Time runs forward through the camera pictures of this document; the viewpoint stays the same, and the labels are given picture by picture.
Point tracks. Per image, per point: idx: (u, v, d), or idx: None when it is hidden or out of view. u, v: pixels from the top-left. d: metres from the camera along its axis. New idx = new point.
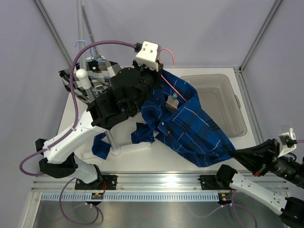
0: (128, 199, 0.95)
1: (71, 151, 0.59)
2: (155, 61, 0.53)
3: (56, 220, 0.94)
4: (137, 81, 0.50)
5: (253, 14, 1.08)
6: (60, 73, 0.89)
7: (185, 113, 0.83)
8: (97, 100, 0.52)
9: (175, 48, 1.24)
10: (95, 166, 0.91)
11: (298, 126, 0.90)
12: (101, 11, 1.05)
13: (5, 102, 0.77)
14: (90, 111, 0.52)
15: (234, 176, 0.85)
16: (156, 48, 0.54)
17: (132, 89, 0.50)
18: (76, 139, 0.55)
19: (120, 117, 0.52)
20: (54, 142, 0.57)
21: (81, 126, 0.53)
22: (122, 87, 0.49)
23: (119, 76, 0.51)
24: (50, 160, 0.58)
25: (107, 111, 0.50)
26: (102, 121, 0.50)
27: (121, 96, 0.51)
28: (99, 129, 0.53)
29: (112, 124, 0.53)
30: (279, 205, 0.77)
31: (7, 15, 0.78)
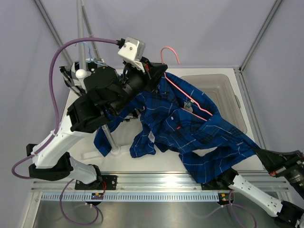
0: (128, 199, 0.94)
1: (59, 155, 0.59)
2: (134, 59, 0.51)
3: (55, 221, 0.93)
4: (111, 82, 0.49)
5: (253, 14, 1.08)
6: (61, 68, 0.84)
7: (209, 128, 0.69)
8: (75, 104, 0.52)
9: (175, 48, 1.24)
10: (94, 166, 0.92)
11: (298, 126, 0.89)
12: (101, 12, 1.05)
13: (5, 103, 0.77)
14: (70, 115, 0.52)
15: (236, 178, 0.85)
16: (137, 44, 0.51)
17: (106, 90, 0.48)
18: (60, 145, 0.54)
19: (100, 120, 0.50)
20: (40, 148, 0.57)
21: (61, 132, 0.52)
22: (95, 89, 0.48)
23: (92, 77, 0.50)
24: (38, 166, 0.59)
25: (85, 114, 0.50)
26: (80, 126, 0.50)
27: (97, 99, 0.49)
28: (80, 134, 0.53)
29: (92, 128, 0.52)
30: (275, 209, 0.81)
31: (7, 16, 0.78)
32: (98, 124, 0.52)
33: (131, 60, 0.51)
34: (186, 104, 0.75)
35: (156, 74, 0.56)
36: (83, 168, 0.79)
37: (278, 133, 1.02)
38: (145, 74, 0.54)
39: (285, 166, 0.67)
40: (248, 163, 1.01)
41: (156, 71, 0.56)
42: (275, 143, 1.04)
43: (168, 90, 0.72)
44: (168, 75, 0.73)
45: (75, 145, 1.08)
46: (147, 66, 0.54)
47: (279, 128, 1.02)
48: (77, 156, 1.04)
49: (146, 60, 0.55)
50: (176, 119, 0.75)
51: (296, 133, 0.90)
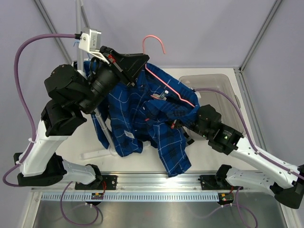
0: (128, 199, 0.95)
1: (44, 162, 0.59)
2: (89, 50, 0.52)
3: (55, 221, 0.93)
4: (71, 81, 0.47)
5: (252, 14, 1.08)
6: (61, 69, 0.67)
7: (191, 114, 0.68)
8: (48, 108, 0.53)
9: (175, 49, 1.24)
10: (93, 166, 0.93)
11: (299, 126, 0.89)
12: (100, 12, 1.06)
13: (5, 103, 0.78)
14: (44, 120, 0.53)
15: (229, 170, 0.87)
16: (90, 34, 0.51)
17: (68, 90, 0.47)
18: (41, 151, 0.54)
19: (73, 122, 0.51)
20: (24, 157, 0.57)
21: (39, 138, 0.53)
22: (55, 90, 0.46)
23: (52, 78, 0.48)
24: (25, 174, 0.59)
25: (56, 118, 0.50)
26: (53, 129, 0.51)
27: (63, 99, 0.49)
28: (58, 137, 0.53)
29: (67, 130, 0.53)
30: (268, 184, 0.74)
31: (7, 17, 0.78)
32: (71, 127, 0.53)
33: (88, 51, 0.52)
34: (161, 95, 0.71)
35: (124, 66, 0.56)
36: (78, 170, 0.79)
37: (278, 133, 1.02)
38: (110, 64, 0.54)
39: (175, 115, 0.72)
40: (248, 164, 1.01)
41: (122, 61, 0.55)
42: (275, 143, 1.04)
43: (146, 82, 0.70)
44: (147, 66, 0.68)
45: (75, 145, 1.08)
46: (110, 56, 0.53)
47: (280, 128, 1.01)
48: (77, 156, 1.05)
49: (110, 49, 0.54)
50: (147, 110, 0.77)
51: (296, 133, 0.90)
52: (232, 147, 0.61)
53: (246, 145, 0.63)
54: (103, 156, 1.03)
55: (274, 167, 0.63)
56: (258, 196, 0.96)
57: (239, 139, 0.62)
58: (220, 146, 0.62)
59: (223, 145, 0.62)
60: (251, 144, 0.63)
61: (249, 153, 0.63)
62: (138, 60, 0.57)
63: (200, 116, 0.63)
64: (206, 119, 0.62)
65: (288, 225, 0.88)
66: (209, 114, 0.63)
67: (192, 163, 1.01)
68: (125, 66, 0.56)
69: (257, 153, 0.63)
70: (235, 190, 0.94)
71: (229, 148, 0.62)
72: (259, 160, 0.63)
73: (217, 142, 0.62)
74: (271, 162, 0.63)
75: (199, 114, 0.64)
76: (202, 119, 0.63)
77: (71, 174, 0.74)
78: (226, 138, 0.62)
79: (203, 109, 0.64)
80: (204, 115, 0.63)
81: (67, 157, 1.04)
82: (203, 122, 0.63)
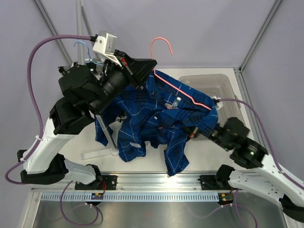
0: (128, 199, 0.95)
1: (48, 159, 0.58)
2: (105, 53, 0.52)
3: (55, 221, 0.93)
4: (86, 81, 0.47)
5: (252, 15, 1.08)
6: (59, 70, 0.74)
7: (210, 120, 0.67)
8: (57, 106, 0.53)
9: (175, 49, 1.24)
10: (93, 166, 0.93)
11: (299, 127, 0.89)
12: (100, 12, 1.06)
13: (5, 103, 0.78)
14: (52, 118, 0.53)
15: (232, 173, 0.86)
16: (107, 37, 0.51)
17: (82, 90, 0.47)
18: (47, 148, 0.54)
19: (82, 121, 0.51)
20: (28, 155, 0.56)
21: (46, 136, 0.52)
22: (69, 90, 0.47)
23: (67, 77, 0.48)
24: (29, 171, 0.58)
25: (66, 116, 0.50)
26: (62, 128, 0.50)
27: (76, 99, 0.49)
28: (65, 136, 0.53)
29: (75, 128, 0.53)
30: (277, 195, 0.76)
31: (7, 16, 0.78)
32: (80, 126, 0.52)
33: (103, 53, 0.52)
34: (174, 104, 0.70)
35: (136, 70, 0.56)
36: (79, 169, 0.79)
37: (278, 134, 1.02)
38: (122, 68, 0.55)
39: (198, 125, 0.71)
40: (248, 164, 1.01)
41: (134, 65, 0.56)
42: (275, 144, 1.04)
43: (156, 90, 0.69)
44: (156, 72, 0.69)
45: (75, 145, 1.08)
46: (123, 59, 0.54)
47: (280, 128, 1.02)
48: (77, 156, 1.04)
49: (123, 52, 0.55)
50: (160, 119, 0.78)
51: (296, 133, 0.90)
52: (257, 164, 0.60)
53: (270, 163, 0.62)
54: (104, 156, 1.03)
55: (295, 187, 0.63)
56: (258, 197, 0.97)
57: (264, 156, 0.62)
58: (244, 161, 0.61)
59: (246, 160, 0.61)
60: (275, 162, 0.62)
61: (272, 172, 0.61)
62: (150, 64, 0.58)
63: (228, 130, 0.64)
64: (234, 135, 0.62)
65: (288, 225, 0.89)
66: (238, 129, 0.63)
67: (192, 163, 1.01)
68: (136, 70, 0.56)
69: (281, 172, 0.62)
70: (235, 190, 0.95)
71: (254, 164, 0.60)
72: (282, 180, 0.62)
73: (241, 156, 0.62)
74: (292, 182, 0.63)
75: (227, 128, 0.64)
76: (229, 134, 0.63)
77: (72, 173, 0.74)
78: (251, 154, 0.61)
79: (231, 123, 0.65)
80: (233, 130, 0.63)
81: (67, 156, 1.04)
82: (230, 136, 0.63)
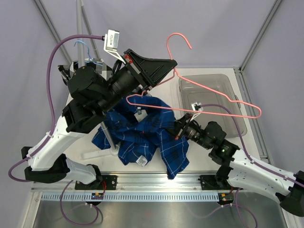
0: (128, 199, 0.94)
1: (54, 157, 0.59)
2: (105, 50, 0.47)
3: (55, 221, 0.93)
4: (91, 82, 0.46)
5: (252, 15, 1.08)
6: (59, 68, 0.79)
7: (166, 116, 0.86)
8: (71, 105, 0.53)
9: (175, 49, 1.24)
10: (93, 166, 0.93)
11: (299, 127, 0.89)
12: (100, 12, 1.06)
13: (6, 103, 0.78)
14: (65, 117, 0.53)
15: (230, 172, 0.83)
16: (111, 33, 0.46)
17: (89, 91, 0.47)
18: (56, 146, 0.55)
19: (94, 119, 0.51)
20: (36, 151, 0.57)
21: (57, 133, 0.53)
22: (77, 92, 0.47)
23: (74, 79, 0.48)
24: (34, 168, 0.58)
25: (80, 115, 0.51)
26: (76, 126, 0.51)
27: (85, 99, 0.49)
28: (76, 134, 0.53)
29: (88, 127, 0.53)
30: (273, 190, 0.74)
31: (7, 17, 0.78)
32: (92, 124, 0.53)
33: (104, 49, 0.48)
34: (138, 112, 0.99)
35: (147, 71, 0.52)
36: (80, 169, 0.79)
37: (278, 134, 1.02)
38: (128, 66, 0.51)
39: (182, 128, 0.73)
40: None
41: (143, 66, 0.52)
42: (275, 143, 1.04)
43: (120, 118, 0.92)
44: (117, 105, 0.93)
45: (75, 145, 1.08)
46: (128, 57, 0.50)
47: (280, 128, 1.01)
48: (77, 156, 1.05)
49: (130, 50, 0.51)
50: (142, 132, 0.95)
51: (296, 133, 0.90)
52: (229, 159, 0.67)
53: (242, 156, 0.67)
54: (104, 156, 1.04)
55: (270, 175, 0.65)
56: (258, 196, 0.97)
57: (235, 151, 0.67)
58: (220, 159, 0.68)
59: (221, 158, 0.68)
60: (246, 154, 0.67)
61: (244, 163, 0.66)
62: (165, 64, 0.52)
63: (208, 134, 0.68)
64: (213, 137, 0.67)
65: (288, 226, 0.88)
66: (216, 132, 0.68)
67: (192, 163, 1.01)
68: (145, 69, 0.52)
69: (252, 162, 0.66)
70: (235, 190, 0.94)
71: (228, 161, 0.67)
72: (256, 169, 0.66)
73: (217, 156, 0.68)
74: (267, 170, 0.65)
75: (207, 131, 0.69)
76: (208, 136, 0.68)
77: (73, 173, 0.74)
78: (223, 152, 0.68)
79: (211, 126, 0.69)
80: (212, 134, 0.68)
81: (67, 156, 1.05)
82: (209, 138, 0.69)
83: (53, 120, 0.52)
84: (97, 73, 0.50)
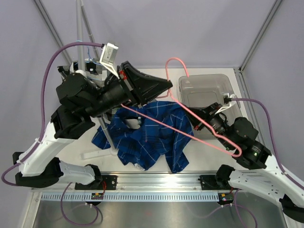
0: (128, 199, 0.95)
1: (45, 162, 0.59)
2: (101, 62, 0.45)
3: (55, 221, 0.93)
4: (81, 89, 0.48)
5: (252, 15, 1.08)
6: (58, 68, 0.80)
7: (150, 129, 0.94)
8: (59, 110, 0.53)
9: (175, 49, 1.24)
10: (93, 166, 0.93)
11: (299, 127, 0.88)
12: (100, 12, 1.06)
13: (5, 103, 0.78)
14: (53, 122, 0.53)
15: (232, 173, 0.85)
16: (108, 46, 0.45)
17: (78, 98, 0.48)
18: (46, 151, 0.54)
19: (83, 126, 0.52)
20: (26, 157, 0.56)
21: (46, 139, 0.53)
22: (66, 98, 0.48)
23: (64, 85, 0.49)
24: (24, 174, 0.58)
25: (68, 121, 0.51)
26: (63, 132, 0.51)
27: (73, 105, 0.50)
28: (65, 140, 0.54)
29: (76, 133, 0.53)
30: (277, 196, 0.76)
31: (7, 17, 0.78)
32: (80, 130, 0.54)
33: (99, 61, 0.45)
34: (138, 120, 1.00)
35: (138, 90, 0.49)
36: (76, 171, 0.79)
37: (277, 134, 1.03)
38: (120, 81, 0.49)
39: (205, 118, 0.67)
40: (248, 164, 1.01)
41: (135, 81, 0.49)
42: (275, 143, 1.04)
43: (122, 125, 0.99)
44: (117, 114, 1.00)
45: (75, 145, 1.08)
46: (121, 71, 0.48)
47: (280, 128, 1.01)
48: (77, 156, 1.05)
49: (125, 64, 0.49)
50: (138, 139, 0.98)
51: (297, 133, 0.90)
52: (261, 165, 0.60)
53: (273, 164, 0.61)
54: (103, 156, 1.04)
55: (297, 189, 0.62)
56: (258, 197, 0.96)
57: (267, 157, 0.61)
58: (247, 162, 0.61)
59: (249, 161, 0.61)
60: (279, 163, 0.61)
61: (275, 173, 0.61)
62: (160, 84, 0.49)
63: (237, 131, 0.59)
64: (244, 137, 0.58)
65: (288, 225, 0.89)
66: (249, 131, 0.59)
67: (192, 163, 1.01)
68: (138, 86, 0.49)
69: (284, 173, 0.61)
70: (235, 190, 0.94)
71: (256, 165, 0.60)
72: (285, 180, 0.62)
73: (244, 157, 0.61)
74: (295, 184, 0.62)
75: (236, 129, 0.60)
76: (237, 135, 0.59)
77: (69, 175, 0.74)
78: (255, 156, 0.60)
79: (240, 123, 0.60)
80: (243, 132, 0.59)
81: (67, 156, 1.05)
82: (238, 137, 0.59)
83: (42, 126, 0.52)
84: (87, 80, 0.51)
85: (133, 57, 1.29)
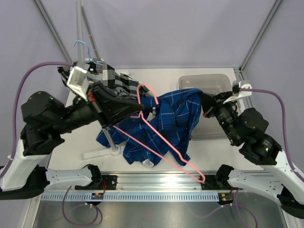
0: (128, 199, 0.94)
1: (23, 177, 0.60)
2: (68, 86, 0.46)
3: (55, 221, 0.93)
4: (45, 109, 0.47)
5: (252, 15, 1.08)
6: (58, 69, 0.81)
7: (166, 118, 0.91)
8: (26, 128, 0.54)
9: (175, 49, 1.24)
10: (94, 166, 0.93)
11: (299, 127, 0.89)
12: (100, 12, 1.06)
13: (5, 103, 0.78)
14: (23, 139, 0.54)
15: (231, 172, 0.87)
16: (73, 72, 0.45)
17: (42, 117, 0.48)
18: (20, 167, 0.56)
19: (50, 143, 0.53)
20: (3, 173, 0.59)
21: (17, 156, 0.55)
22: (30, 117, 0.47)
23: (29, 104, 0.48)
24: (4, 188, 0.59)
25: (34, 138, 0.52)
26: (30, 149, 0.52)
27: (39, 124, 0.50)
28: (35, 157, 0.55)
29: (43, 150, 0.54)
30: (275, 192, 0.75)
31: (7, 17, 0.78)
32: (48, 147, 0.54)
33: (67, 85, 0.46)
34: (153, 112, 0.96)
35: (107, 112, 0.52)
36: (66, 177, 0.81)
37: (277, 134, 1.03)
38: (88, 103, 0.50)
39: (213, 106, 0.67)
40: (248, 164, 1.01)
41: (104, 104, 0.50)
42: None
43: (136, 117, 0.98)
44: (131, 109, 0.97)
45: (75, 145, 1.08)
46: (90, 95, 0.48)
47: (280, 128, 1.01)
48: (77, 155, 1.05)
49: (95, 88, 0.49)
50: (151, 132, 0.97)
51: (297, 133, 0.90)
52: (271, 161, 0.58)
53: (284, 161, 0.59)
54: (103, 156, 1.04)
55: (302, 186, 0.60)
56: (258, 197, 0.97)
57: (278, 153, 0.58)
58: (256, 157, 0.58)
59: (259, 156, 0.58)
60: (288, 159, 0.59)
61: (285, 170, 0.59)
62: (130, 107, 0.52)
63: (245, 122, 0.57)
64: (252, 128, 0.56)
65: (288, 225, 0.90)
66: (258, 122, 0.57)
67: (192, 163, 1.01)
68: (108, 108, 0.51)
69: (293, 170, 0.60)
70: (235, 190, 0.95)
71: (266, 160, 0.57)
72: (291, 177, 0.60)
73: (254, 152, 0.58)
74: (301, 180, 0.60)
75: (244, 120, 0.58)
76: (245, 126, 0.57)
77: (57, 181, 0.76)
78: (267, 150, 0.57)
79: (248, 114, 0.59)
80: (251, 123, 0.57)
81: (67, 157, 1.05)
82: (244, 128, 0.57)
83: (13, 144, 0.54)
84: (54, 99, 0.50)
85: (133, 57, 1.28)
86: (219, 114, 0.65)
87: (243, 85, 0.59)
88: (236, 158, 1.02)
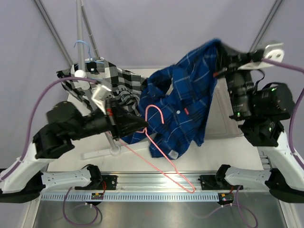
0: (128, 199, 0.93)
1: (25, 180, 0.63)
2: (95, 99, 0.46)
3: (55, 221, 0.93)
4: (71, 117, 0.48)
5: (252, 15, 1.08)
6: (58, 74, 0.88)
7: (180, 86, 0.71)
8: (41, 132, 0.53)
9: (175, 49, 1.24)
10: (94, 166, 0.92)
11: None
12: (100, 12, 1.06)
13: (5, 103, 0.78)
14: (36, 142, 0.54)
15: (228, 169, 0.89)
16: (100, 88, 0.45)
17: (67, 124, 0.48)
18: (26, 170, 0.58)
19: (63, 148, 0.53)
20: (7, 175, 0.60)
21: (27, 159, 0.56)
22: (56, 123, 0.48)
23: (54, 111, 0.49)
24: (5, 190, 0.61)
25: (49, 143, 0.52)
26: (43, 153, 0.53)
27: (59, 129, 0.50)
28: (46, 160, 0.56)
29: (56, 154, 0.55)
30: (263, 179, 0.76)
31: (7, 17, 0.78)
32: (61, 152, 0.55)
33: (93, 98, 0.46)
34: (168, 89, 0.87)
35: (121, 127, 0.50)
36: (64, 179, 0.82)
37: None
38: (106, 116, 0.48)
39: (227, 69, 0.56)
40: (249, 164, 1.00)
41: (120, 118, 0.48)
42: None
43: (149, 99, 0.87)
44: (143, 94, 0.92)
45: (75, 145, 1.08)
46: (109, 109, 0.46)
47: None
48: (77, 156, 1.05)
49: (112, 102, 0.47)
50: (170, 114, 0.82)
51: None
52: (273, 142, 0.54)
53: (284, 143, 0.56)
54: (104, 156, 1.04)
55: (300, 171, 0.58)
56: (258, 196, 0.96)
57: (280, 134, 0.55)
58: (258, 138, 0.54)
59: (261, 136, 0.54)
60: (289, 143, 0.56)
61: (284, 153, 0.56)
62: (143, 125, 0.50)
63: (279, 103, 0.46)
64: (281, 110, 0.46)
65: (288, 225, 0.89)
66: (286, 101, 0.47)
67: (192, 163, 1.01)
68: (121, 122, 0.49)
69: (293, 154, 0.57)
70: (235, 191, 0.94)
71: (267, 142, 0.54)
72: (292, 162, 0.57)
73: (258, 134, 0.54)
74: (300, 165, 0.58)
75: (277, 99, 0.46)
76: (274, 104, 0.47)
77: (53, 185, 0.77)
78: (270, 131, 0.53)
79: (278, 89, 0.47)
80: (283, 104, 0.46)
81: (66, 157, 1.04)
82: (266, 105, 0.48)
83: (25, 147, 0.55)
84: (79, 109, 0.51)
85: (133, 57, 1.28)
86: (231, 80, 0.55)
87: (272, 51, 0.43)
88: (237, 159, 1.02)
